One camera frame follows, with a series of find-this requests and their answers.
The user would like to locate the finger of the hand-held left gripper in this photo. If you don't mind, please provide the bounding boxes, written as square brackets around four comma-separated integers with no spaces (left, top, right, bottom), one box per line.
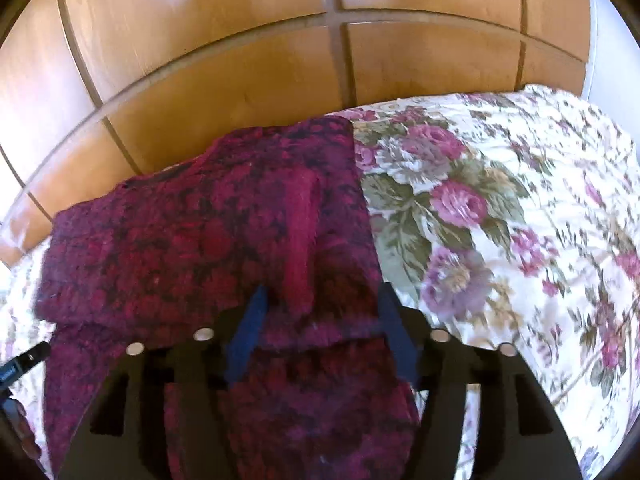
[17,342,52,368]

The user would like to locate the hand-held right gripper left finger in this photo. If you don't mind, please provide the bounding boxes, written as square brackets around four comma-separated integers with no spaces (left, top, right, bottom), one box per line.
[59,284,269,480]

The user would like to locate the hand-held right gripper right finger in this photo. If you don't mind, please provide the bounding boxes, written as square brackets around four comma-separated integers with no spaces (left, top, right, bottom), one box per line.
[377,282,583,480]

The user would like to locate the dark red floral knit pants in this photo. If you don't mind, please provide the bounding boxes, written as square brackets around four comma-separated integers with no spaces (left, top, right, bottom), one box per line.
[35,116,421,480]

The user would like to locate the floral bedspread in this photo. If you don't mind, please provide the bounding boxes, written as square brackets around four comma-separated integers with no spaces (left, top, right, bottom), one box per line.
[0,84,640,480]

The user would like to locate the wooden wardrobe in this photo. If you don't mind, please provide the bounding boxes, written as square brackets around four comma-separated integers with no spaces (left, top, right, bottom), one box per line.
[0,0,591,271]

